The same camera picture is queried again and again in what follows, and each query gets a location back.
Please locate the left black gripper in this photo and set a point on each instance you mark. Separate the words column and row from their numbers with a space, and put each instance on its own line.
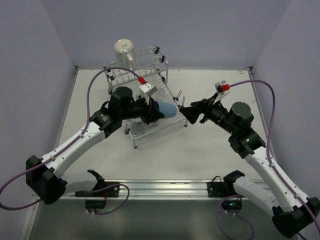
column 149, row 112

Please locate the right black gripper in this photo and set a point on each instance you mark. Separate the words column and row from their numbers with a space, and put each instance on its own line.
column 203, row 110

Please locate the light blue cup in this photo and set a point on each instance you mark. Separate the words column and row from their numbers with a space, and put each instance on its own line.
column 167, row 109

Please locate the white ceramic mug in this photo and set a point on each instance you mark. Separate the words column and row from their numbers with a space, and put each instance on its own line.
column 137, row 126

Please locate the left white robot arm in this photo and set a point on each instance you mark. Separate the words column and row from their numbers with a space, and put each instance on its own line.
column 45, row 175

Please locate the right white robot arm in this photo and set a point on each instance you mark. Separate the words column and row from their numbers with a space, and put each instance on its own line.
column 290, row 208

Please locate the small clear glass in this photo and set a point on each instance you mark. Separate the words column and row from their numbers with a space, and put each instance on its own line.
column 160, row 93

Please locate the large glass mug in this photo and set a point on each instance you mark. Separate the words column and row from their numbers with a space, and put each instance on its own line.
column 125, row 54

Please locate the right black controller box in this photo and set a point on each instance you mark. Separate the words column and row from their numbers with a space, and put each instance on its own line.
column 232, row 205

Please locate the black controller box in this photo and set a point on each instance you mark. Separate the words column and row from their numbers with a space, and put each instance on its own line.
column 92, row 205
column 232, row 205

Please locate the left black controller box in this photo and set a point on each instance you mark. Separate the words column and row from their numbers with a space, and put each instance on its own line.
column 92, row 205

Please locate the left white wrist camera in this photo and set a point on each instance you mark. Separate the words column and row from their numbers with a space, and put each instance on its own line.
column 147, row 90

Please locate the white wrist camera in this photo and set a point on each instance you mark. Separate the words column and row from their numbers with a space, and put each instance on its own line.
column 147, row 90
column 222, row 88

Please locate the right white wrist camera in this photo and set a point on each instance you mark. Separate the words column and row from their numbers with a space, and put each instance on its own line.
column 222, row 88

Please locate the aluminium mounting rail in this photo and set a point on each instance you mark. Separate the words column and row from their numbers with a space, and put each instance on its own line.
column 162, row 188

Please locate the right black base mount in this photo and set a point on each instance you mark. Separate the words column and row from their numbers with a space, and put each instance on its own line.
column 218, row 188

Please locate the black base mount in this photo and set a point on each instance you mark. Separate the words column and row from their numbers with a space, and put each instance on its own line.
column 111, row 192
column 218, row 188

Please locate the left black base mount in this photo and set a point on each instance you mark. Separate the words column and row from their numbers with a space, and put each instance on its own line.
column 111, row 192

